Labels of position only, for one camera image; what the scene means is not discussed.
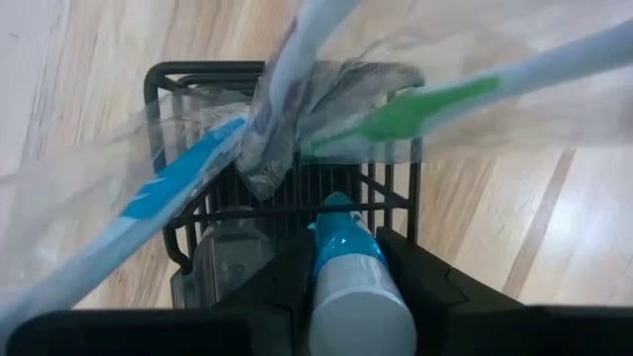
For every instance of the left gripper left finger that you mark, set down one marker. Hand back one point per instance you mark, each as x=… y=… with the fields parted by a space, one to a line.
x=277 y=306

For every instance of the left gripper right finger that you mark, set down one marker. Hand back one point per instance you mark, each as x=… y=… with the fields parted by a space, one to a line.
x=425 y=296

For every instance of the light blue toothbrush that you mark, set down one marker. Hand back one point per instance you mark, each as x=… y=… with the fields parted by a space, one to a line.
x=178 y=173

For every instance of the green toothbrush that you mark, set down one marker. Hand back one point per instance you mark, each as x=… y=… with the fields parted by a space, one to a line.
x=410 y=111

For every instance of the packaged toothbrushes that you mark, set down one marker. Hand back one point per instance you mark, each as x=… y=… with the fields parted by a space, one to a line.
x=297 y=54

